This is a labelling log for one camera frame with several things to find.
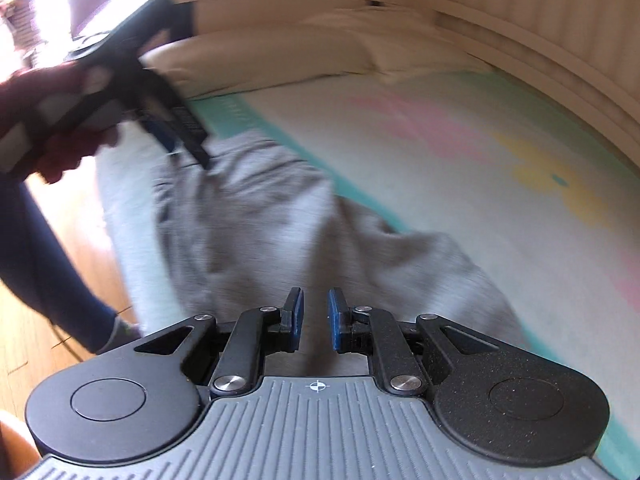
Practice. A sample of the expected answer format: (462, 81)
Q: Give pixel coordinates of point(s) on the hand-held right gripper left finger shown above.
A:
(294, 321)

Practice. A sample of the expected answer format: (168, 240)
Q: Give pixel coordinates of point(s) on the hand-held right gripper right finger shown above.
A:
(334, 321)

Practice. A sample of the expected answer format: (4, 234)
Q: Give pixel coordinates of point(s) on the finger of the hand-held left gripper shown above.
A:
(187, 122)
(161, 136)

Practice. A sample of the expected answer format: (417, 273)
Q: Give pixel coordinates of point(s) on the grey pants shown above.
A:
(260, 230)

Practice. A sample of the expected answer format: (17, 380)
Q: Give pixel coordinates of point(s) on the person's left hand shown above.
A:
(62, 160)

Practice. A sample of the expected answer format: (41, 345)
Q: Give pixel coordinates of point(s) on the cream pillow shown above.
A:
(400, 40)
(260, 57)

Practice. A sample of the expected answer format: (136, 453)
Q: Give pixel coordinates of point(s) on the person's blue trouser leg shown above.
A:
(45, 270)

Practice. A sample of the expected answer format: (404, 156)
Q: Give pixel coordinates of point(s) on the floral pastel blanket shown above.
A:
(440, 160)

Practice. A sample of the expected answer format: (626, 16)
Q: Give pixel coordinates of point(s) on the cream ribbed bed headboard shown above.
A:
(525, 15)

